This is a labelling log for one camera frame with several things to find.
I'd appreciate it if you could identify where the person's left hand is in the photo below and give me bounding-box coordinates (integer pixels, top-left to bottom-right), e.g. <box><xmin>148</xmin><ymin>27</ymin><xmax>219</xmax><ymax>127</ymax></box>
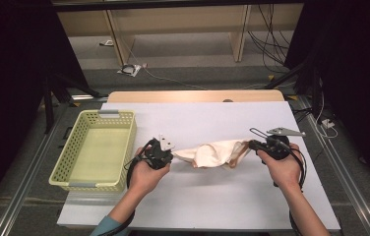
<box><xmin>128</xmin><ymin>147</ymin><xmax>171</xmax><ymax>198</ymax></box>

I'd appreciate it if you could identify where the cream baby bodysuit brown trim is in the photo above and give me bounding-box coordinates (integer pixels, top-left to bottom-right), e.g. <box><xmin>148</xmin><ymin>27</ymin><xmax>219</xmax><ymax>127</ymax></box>
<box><xmin>172</xmin><ymin>139</ymin><xmax>253</xmax><ymax>170</ymax></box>

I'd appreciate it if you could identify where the yellow-green perforated plastic basket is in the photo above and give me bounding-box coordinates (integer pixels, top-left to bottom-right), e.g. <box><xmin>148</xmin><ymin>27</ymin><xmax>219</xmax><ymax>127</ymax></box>
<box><xmin>48</xmin><ymin>109</ymin><xmax>138</xmax><ymax>193</ymax></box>

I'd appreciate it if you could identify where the black metal stand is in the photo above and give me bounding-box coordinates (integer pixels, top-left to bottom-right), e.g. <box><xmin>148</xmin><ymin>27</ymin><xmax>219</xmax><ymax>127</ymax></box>
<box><xmin>263</xmin><ymin>58</ymin><xmax>325</xmax><ymax>116</ymax></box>
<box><xmin>41</xmin><ymin>73</ymin><xmax>108</xmax><ymax>135</ymax></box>

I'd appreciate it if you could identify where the beige wooden shelf unit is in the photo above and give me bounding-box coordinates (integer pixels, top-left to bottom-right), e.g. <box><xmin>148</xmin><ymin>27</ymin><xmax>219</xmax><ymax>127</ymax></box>
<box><xmin>56</xmin><ymin>3</ymin><xmax>305</xmax><ymax>67</ymax></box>

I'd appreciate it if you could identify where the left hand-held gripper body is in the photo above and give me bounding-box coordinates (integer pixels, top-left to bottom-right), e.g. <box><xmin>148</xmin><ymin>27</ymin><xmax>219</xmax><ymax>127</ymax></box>
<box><xmin>142</xmin><ymin>133</ymin><xmax>176</xmax><ymax>170</ymax></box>

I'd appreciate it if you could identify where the black curtain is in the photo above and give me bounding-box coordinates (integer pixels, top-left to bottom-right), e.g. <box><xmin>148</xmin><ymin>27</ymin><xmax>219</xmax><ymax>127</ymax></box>
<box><xmin>284</xmin><ymin>0</ymin><xmax>370</xmax><ymax>191</ymax></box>
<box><xmin>0</xmin><ymin>0</ymin><xmax>89</xmax><ymax>224</ymax></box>

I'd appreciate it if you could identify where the black cable bundle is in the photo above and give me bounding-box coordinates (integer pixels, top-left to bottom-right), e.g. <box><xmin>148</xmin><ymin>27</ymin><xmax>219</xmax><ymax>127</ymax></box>
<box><xmin>246</xmin><ymin>3</ymin><xmax>294</xmax><ymax>75</ymax></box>

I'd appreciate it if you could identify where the clear packet with black item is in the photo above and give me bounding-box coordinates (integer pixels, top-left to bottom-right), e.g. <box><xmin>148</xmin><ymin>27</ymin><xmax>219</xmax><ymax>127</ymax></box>
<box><xmin>117</xmin><ymin>63</ymin><xmax>143</xmax><ymax>78</ymax></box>

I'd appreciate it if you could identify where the white floor cable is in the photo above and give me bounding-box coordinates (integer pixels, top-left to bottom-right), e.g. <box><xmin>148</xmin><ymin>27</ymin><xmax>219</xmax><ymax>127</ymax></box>
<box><xmin>142</xmin><ymin>63</ymin><xmax>209</xmax><ymax>91</ymax></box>

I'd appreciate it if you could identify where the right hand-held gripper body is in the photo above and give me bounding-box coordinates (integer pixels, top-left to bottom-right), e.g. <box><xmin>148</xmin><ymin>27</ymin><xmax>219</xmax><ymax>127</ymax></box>
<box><xmin>250</xmin><ymin>127</ymin><xmax>306</xmax><ymax>161</ymax></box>

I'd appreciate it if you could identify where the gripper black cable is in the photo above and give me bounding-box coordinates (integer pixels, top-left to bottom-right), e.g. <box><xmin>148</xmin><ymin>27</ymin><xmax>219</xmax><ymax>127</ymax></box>
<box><xmin>280</xmin><ymin>142</ymin><xmax>308</xmax><ymax>236</ymax></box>
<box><xmin>103</xmin><ymin>139</ymin><xmax>156</xmax><ymax>236</ymax></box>

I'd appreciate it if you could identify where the aluminium floor rail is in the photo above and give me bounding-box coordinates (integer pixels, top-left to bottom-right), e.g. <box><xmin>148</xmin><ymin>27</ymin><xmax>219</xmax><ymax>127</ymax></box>
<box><xmin>0</xmin><ymin>124</ymin><xmax>68</xmax><ymax>236</ymax></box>
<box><xmin>299</xmin><ymin>96</ymin><xmax>370</xmax><ymax>236</ymax></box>

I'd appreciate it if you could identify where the person's right hand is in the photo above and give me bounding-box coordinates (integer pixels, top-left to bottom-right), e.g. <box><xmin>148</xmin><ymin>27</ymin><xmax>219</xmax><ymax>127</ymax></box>
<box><xmin>258</xmin><ymin>144</ymin><xmax>304</xmax><ymax>195</ymax></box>

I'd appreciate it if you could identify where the white board sheet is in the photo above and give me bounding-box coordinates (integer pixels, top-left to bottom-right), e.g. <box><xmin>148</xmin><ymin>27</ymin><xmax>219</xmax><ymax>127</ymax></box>
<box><xmin>56</xmin><ymin>100</ymin><xmax>341</xmax><ymax>231</ymax></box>

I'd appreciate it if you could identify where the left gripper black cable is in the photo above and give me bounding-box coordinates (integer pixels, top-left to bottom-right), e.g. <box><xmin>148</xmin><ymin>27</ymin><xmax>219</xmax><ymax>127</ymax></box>
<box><xmin>103</xmin><ymin>139</ymin><xmax>156</xmax><ymax>236</ymax></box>

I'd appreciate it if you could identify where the white power adapter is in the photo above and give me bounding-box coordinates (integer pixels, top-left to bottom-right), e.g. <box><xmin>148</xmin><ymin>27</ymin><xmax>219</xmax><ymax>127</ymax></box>
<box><xmin>320</xmin><ymin>118</ymin><xmax>336</xmax><ymax>130</ymax></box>

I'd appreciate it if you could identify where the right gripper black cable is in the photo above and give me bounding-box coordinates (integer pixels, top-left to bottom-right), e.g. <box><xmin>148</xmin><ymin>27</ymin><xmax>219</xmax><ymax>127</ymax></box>
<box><xmin>280</xmin><ymin>142</ymin><xmax>308</xmax><ymax>236</ymax></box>

